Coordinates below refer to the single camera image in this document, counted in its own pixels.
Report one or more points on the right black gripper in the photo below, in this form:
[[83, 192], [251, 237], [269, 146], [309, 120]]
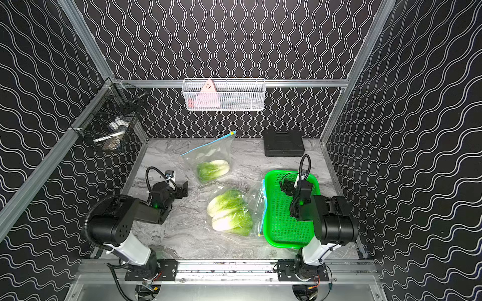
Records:
[[290, 187]]

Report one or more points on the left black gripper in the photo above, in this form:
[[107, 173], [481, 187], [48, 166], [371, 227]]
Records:
[[180, 189]]

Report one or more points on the cabbage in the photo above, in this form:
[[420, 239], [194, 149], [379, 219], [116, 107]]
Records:
[[209, 171], [230, 199], [237, 222]]

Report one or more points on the clear zip-top bag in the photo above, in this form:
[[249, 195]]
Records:
[[218, 149], [254, 202]]

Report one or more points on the green plastic basket tray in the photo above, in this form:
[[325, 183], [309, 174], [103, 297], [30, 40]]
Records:
[[279, 228]]

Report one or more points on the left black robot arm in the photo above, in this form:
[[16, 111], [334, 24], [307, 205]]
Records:
[[108, 226]]

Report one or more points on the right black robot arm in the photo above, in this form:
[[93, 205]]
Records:
[[332, 225]]

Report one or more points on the black plastic case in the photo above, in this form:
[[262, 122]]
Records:
[[283, 144]]

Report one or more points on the crumpled items in black basket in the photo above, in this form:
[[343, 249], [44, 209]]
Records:
[[113, 138]]

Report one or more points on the pink triangular packet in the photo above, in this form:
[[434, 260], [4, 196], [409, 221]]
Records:
[[208, 97]]

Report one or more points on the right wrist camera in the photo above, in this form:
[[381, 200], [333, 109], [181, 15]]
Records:
[[302, 176]]

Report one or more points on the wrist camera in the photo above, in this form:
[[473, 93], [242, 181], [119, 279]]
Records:
[[302, 176], [170, 174]]

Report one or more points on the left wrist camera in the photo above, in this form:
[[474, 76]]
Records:
[[170, 174]]

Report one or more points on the white wire wall basket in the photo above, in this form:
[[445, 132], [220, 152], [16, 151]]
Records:
[[234, 94]]

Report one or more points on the black wire wall basket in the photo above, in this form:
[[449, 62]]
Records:
[[120, 100]]

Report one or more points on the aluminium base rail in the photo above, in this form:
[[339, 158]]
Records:
[[262, 272]]

